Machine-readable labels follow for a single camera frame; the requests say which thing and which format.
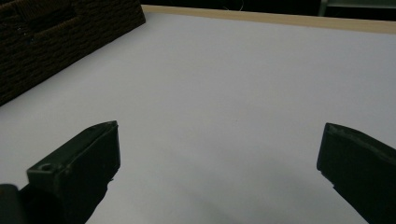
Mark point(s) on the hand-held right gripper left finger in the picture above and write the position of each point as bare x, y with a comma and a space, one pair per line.
77, 168

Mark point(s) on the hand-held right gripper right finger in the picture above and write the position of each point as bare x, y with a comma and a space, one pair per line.
361, 168

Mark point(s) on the dark brown woven basket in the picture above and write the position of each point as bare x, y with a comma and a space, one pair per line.
53, 40

